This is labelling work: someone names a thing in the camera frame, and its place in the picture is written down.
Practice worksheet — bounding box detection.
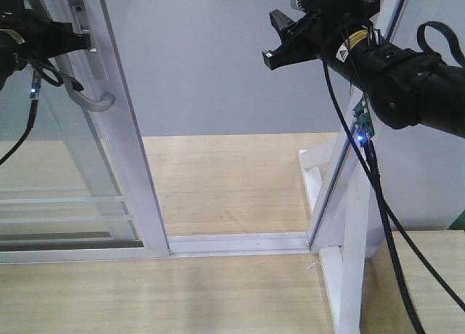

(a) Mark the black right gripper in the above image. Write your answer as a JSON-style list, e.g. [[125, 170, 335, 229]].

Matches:
[[262, 0, 381, 70]]

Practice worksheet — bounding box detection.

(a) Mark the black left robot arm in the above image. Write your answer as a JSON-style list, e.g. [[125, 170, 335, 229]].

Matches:
[[1, 0, 91, 91]]

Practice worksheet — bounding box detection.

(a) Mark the green cloth bag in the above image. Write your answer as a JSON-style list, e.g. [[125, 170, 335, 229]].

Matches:
[[449, 211, 465, 230]]

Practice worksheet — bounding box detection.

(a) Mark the light wooden box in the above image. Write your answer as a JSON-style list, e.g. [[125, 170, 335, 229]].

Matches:
[[360, 230, 464, 333]]

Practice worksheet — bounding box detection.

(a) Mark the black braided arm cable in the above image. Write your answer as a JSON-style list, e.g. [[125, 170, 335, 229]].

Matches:
[[321, 20, 465, 334], [0, 54, 85, 167]]

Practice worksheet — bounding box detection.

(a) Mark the grey curved door handle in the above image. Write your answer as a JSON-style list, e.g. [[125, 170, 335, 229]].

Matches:
[[54, 52, 116, 113]]

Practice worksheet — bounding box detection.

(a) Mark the white fixed door frame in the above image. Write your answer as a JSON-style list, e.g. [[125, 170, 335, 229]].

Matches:
[[169, 0, 415, 334]]

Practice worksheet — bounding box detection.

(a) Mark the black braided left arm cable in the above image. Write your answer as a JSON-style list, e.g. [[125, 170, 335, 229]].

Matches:
[[321, 20, 465, 334]]

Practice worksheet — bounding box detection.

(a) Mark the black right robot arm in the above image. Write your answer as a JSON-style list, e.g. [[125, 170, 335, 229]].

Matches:
[[262, 0, 464, 137]]

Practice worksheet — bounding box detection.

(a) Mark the white framed sliding glass door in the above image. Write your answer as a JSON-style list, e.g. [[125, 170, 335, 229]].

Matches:
[[1, 0, 169, 264]]

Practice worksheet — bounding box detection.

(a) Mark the green circuit board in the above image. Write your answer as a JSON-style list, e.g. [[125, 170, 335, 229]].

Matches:
[[352, 94, 375, 146]]

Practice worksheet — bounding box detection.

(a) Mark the white diagonal support brace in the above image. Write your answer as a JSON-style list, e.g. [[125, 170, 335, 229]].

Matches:
[[297, 130, 349, 253]]

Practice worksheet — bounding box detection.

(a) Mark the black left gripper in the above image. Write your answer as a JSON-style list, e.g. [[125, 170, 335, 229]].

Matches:
[[1, 0, 90, 68]]

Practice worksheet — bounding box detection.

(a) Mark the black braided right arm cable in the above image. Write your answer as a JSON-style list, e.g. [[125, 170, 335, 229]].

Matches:
[[0, 54, 85, 167]]

